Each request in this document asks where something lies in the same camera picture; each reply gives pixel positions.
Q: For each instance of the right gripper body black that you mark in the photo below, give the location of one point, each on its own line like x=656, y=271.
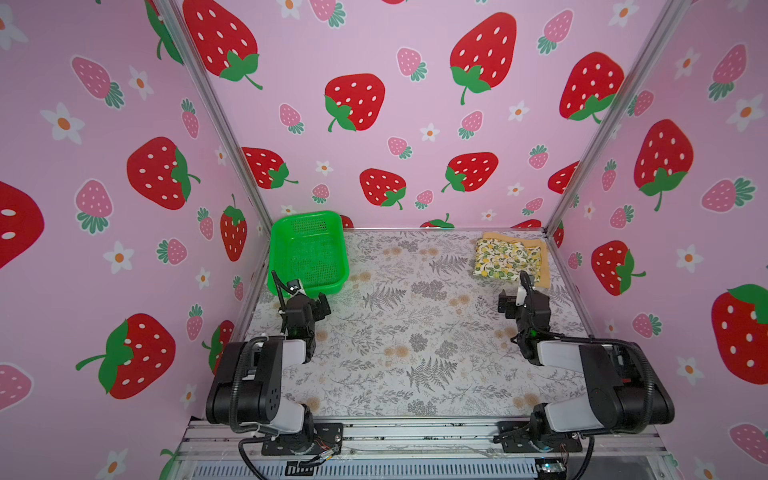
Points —
x=527, y=302

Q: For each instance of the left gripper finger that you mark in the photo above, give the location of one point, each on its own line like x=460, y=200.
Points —
x=294, y=287
x=322, y=308

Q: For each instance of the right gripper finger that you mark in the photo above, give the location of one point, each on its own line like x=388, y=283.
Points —
x=525, y=286
x=506, y=304

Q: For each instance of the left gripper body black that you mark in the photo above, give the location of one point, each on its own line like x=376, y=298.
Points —
x=311, y=313

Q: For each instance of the tan yellow skirt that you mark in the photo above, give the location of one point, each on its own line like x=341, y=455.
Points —
x=543, y=264

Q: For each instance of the lemon print skirt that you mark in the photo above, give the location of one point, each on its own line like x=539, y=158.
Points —
x=507, y=258

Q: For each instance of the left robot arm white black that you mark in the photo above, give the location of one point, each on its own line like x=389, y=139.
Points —
x=246, y=393

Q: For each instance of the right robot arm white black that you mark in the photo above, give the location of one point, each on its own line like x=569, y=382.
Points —
x=623, y=393

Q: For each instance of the green plastic basket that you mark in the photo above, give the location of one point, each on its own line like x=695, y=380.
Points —
x=310, y=248

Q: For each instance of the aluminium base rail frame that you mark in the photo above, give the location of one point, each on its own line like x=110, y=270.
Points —
x=424, y=448

